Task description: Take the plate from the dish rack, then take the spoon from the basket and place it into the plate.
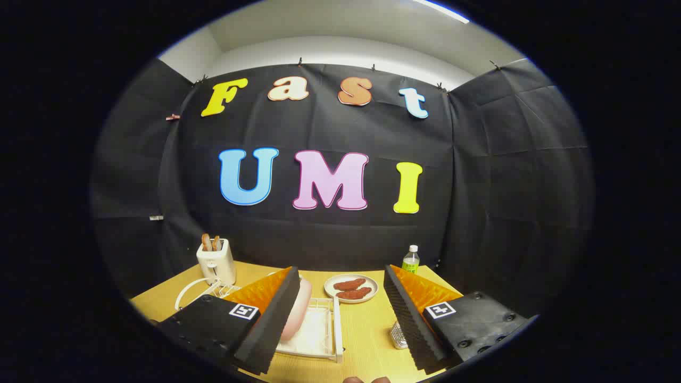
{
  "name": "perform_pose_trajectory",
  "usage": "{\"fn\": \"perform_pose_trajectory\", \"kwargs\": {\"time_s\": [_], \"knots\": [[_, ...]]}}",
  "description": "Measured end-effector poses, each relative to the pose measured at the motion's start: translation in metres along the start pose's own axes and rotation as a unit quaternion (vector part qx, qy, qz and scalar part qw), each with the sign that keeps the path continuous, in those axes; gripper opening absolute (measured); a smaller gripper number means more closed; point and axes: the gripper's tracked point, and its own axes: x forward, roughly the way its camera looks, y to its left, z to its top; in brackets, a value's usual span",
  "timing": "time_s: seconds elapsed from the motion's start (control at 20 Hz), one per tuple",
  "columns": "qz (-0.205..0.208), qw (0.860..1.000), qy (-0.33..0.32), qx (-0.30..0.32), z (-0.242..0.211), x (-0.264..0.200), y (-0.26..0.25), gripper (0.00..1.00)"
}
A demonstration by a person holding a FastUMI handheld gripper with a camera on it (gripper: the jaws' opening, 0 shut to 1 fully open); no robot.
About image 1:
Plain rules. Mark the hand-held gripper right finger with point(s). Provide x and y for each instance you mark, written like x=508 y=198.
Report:
x=412 y=324

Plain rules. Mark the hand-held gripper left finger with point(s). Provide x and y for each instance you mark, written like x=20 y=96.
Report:
x=271 y=330

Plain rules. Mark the silver metal basket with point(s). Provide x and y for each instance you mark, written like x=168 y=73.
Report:
x=398 y=336

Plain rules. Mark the pink plate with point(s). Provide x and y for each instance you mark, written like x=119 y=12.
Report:
x=298 y=314

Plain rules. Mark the white plate with meat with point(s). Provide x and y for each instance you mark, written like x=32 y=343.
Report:
x=367 y=283

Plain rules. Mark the green label drink bottle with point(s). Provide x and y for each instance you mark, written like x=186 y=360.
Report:
x=410 y=261

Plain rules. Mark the brown meat piece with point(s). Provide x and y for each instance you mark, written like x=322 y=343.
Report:
x=354 y=293
x=349 y=284

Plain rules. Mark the white toaster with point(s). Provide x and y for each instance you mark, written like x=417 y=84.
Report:
x=218 y=266

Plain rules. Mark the toasted bread slice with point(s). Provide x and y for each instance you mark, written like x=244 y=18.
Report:
x=216 y=243
x=206 y=242

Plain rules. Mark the black backdrop cloth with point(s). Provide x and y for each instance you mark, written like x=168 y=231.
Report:
x=319 y=239

